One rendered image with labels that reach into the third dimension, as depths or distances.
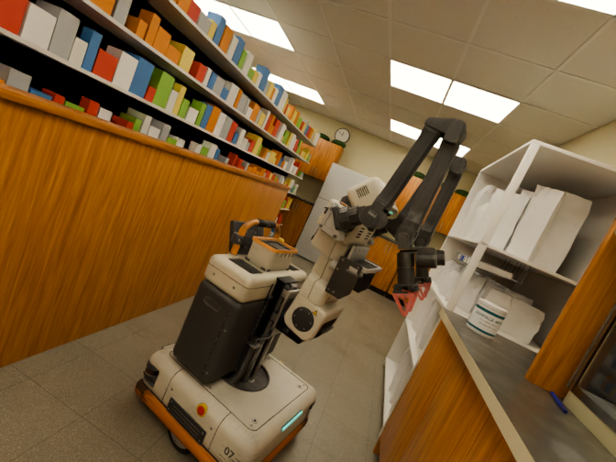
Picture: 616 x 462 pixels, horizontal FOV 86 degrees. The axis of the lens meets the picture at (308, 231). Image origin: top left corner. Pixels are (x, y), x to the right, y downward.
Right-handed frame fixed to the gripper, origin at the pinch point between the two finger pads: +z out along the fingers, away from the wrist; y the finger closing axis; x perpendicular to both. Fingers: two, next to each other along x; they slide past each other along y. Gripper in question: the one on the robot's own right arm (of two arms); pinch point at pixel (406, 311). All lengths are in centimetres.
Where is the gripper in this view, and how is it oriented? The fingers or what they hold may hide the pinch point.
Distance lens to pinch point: 117.8
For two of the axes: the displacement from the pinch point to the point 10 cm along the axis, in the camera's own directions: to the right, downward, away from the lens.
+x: -9.0, 0.4, 4.4
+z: 0.0, 10.0, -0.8
